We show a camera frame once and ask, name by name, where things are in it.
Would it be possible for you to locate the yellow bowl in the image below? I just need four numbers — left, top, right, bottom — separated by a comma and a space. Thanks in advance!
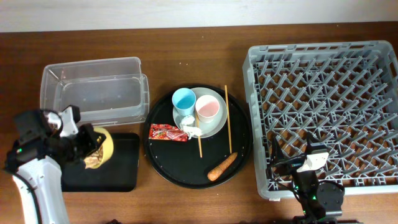
83, 127, 114, 169

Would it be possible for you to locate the red strawberry cake wrapper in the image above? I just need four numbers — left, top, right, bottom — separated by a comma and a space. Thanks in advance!
149, 124, 188, 142

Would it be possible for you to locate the orange carrot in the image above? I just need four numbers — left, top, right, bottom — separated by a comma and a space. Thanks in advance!
207, 152, 238, 181

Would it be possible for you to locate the white tissue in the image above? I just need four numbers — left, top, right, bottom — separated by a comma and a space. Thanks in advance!
180, 115, 203, 139

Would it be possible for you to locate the light blue plastic cup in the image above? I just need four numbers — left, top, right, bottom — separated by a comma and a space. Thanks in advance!
172, 88, 197, 116

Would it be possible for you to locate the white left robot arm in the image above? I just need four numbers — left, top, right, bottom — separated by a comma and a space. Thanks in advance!
4, 105, 114, 223

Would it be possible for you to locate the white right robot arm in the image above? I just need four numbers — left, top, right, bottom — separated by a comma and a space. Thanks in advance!
267, 136, 345, 223

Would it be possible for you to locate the clear plastic waste bin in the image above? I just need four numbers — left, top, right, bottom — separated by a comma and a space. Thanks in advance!
40, 57, 150, 126

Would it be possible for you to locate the grey dishwasher rack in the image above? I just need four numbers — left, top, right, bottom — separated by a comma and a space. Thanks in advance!
243, 40, 397, 200

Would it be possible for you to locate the black rectangular tray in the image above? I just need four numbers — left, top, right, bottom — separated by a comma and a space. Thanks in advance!
62, 133, 140, 192

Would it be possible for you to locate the black round tray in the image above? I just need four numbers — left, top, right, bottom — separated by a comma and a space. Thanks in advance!
142, 90, 253, 189

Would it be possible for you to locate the wooden chopstick on plate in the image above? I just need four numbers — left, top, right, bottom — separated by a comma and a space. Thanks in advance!
195, 112, 203, 158

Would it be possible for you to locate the grey round plate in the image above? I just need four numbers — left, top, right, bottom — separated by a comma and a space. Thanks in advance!
172, 87, 227, 138

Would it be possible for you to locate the pink plastic cup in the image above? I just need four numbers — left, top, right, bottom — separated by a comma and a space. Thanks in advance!
195, 95, 220, 123

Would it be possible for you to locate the wooden chopstick on tray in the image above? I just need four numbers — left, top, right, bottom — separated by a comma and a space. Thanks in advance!
224, 85, 233, 154

